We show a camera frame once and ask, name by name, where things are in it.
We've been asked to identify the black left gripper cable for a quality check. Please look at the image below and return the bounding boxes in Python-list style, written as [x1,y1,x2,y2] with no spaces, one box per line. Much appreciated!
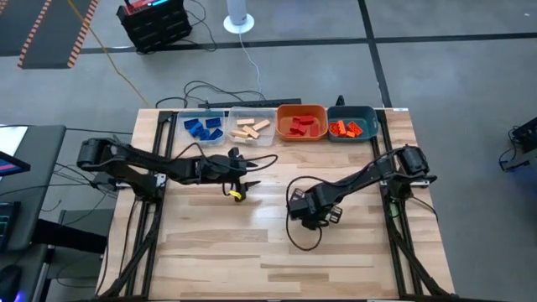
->
[172,141,279,173]

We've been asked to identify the white paper sheet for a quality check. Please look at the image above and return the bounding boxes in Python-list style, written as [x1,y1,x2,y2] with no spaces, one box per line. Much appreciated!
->
[0,125,29,158]

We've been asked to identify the clear plastic bin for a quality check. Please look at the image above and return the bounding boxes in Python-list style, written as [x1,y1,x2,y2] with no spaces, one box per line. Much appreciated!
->
[175,109,227,148]
[226,107,278,148]

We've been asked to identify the short black floor cable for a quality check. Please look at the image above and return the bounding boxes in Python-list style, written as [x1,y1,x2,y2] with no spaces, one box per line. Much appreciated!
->
[154,96,189,110]

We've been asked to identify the black aluminium table frame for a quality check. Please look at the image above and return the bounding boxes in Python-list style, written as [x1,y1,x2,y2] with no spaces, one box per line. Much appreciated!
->
[371,107,458,301]
[96,109,180,301]

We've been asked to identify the black plastic crate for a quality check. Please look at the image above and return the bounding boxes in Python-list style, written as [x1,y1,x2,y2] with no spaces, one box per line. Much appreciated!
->
[116,0,194,55]

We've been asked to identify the black floor equipment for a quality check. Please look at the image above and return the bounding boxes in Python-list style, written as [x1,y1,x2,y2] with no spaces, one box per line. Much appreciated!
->
[498,116,537,173]

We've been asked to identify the black power strip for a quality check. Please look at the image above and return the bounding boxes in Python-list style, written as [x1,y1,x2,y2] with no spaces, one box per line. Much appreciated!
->
[197,97,303,111]

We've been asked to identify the backlit black keyboard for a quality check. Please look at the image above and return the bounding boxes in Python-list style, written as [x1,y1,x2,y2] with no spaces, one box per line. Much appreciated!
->
[0,200,23,253]

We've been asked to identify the yellow cable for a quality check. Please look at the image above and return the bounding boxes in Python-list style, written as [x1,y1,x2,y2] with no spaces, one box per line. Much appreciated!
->
[65,0,149,107]

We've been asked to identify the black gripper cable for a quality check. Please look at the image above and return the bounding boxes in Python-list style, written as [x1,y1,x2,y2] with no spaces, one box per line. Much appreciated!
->
[285,174,324,253]
[172,141,279,173]

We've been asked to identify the teal plastic bin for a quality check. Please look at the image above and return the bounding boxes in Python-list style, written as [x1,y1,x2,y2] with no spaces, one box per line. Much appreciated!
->
[326,105,379,143]

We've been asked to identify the white power cable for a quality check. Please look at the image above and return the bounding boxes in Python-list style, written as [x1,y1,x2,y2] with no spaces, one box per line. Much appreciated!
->
[237,32,263,101]

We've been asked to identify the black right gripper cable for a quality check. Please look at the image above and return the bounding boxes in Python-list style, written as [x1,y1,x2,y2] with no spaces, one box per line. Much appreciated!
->
[285,174,324,253]

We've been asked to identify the black power adapter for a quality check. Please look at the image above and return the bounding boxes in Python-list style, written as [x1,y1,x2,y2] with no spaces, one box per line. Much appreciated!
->
[91,170,128,190]

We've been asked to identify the black mat with orange stripes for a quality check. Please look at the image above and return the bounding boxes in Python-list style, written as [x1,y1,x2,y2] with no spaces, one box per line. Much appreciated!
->
[0,0,45,58]
[16,0,101,70]

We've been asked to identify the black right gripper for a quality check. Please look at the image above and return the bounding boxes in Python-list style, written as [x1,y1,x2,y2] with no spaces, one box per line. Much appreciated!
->
[288,184,344,230]

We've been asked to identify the orange plastic bin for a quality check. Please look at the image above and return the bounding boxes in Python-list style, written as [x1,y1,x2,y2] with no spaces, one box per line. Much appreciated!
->
[275,103,329,143]

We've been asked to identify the red device on crate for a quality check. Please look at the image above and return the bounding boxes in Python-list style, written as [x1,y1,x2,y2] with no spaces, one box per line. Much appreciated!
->
[124,0,169,14]

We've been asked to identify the grey desk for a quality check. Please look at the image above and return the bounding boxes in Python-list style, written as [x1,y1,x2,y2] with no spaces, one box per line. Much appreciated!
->
[0,124,68,253]

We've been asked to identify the white round fan base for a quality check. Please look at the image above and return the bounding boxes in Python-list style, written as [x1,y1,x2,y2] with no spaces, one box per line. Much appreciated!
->
[222,0,256,35]

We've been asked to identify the black crate cables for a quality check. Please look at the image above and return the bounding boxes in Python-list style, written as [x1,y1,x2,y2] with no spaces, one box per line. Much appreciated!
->
[183,0,219,54]

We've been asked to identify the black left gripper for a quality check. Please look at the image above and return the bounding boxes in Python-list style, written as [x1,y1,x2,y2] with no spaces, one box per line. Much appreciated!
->
[195,154,262,202]

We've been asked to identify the black tablet screen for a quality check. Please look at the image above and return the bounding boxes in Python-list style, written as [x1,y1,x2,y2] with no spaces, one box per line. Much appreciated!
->
[0,150,32,179]

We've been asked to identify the black floor cables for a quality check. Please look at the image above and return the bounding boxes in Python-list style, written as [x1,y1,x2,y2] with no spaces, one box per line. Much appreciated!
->
[182,80,267,104]

